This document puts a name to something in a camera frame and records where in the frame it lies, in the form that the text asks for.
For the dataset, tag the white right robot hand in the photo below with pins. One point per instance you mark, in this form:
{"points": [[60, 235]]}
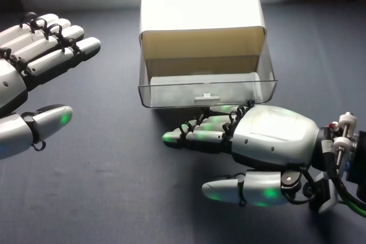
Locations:
{"points": [[271, 135]]}

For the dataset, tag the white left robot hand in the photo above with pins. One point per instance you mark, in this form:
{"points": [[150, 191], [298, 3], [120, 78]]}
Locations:
{"points": [[11, 81]]}

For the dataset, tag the transparent plastic drawer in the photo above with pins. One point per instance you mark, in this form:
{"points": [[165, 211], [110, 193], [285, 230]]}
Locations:
{"points": [[268, 64]]}

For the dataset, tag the white drawer cabinet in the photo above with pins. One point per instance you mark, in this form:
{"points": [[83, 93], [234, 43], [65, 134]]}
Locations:
{"points": [[200, 1]]}

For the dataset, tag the white cylinder roll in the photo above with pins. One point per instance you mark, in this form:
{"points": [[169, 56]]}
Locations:
{"points": [[177, 89]]}

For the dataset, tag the grey table cloth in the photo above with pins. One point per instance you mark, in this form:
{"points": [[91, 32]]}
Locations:
{"points": [[114, 198]]}

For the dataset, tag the black wrist camera white bracket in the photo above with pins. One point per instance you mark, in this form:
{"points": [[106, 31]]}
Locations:
{"points": [[320, 195]]}

